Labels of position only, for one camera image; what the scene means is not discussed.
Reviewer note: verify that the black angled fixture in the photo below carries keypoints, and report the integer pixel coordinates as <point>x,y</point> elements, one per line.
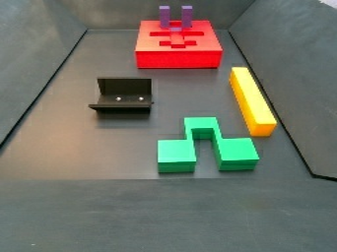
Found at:
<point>123,93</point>

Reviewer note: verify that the red puzzle base board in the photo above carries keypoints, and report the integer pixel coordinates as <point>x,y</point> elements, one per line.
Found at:
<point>167,48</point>

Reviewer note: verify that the yellow long bar block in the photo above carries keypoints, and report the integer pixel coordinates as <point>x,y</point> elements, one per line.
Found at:
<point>255,111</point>

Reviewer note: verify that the purple U-shaped block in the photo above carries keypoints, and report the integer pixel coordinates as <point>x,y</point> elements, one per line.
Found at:
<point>175,16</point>

